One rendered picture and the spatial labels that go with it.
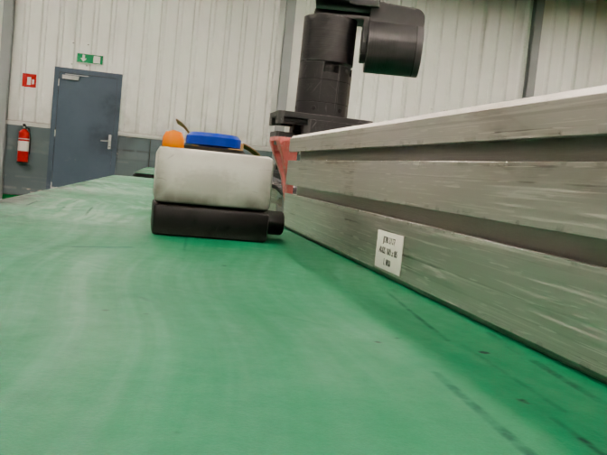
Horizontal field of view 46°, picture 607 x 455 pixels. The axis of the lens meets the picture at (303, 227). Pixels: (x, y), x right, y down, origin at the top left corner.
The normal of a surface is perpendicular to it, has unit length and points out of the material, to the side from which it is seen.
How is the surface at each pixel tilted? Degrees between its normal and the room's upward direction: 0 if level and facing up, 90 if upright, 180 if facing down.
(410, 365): 0
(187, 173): 90
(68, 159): 90
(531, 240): 90
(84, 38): 90
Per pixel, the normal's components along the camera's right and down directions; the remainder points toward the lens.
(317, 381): 0.10, -0.99
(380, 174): -0.97, -0.08
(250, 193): 0.21, 0.09
